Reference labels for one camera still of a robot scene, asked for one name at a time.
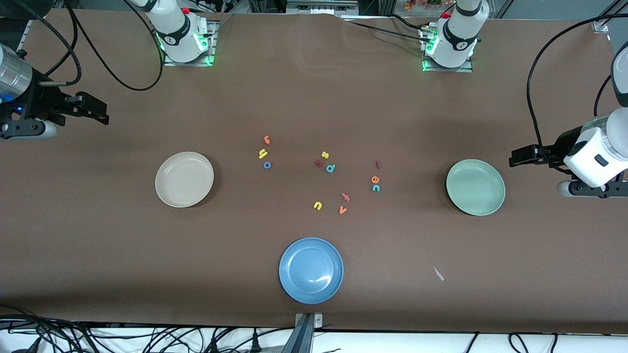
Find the grey metal frame piece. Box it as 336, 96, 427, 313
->
287, 0, 359, 15

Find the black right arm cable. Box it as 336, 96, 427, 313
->
37, 0, 164, 92

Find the long black table cable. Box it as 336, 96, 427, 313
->
343, 20, 428, 40

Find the beige round plate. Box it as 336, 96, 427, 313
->
155, 151, 215, 208

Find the black cable tangle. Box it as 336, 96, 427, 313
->
0, 304, 295, 353

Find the aluminium frame rail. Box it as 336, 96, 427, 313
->
16, 22, 31, 54

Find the dark camera mount pole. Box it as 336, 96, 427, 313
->
281, 314, 314, 353

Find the blue round plate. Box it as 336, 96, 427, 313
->
279, 237, 344, 304

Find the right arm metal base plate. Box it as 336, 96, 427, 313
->
163, 21, 217, 67

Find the looped black floor cable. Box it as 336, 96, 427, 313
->
508, 332, 558, 353

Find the aluminium corner extrusion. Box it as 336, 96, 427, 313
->
591, 0, 628, 34

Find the short black table cable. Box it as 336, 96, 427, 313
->
390, 14, 432, 31

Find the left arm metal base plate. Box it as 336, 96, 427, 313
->
419, 25, 474, 73

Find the brown paper table cover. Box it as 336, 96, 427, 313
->
0, 9, 628, 334

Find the green round plate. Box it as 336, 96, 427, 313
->
445, 159, 506, 216

